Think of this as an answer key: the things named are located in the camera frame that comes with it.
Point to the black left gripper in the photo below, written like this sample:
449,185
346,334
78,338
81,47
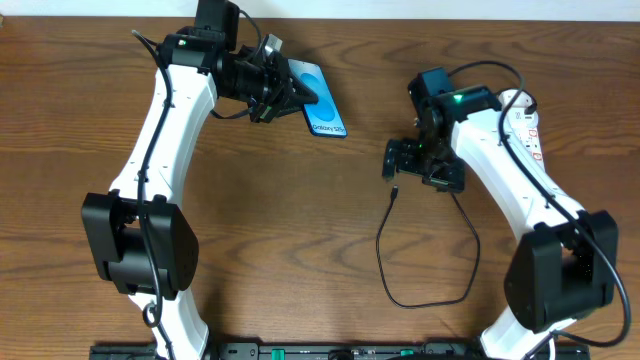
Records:
270,92

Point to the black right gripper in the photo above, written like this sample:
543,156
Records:
417,163

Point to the blue Galaxy smartphone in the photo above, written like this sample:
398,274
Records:
323,118

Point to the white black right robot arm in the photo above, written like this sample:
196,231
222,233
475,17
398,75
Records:
564,265

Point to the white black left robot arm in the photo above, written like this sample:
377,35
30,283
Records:
139,238

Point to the white USB charger plug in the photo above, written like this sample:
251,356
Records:
523,112

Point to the white power strip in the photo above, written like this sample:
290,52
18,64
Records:
531,141

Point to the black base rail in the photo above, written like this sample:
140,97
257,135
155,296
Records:
253,351

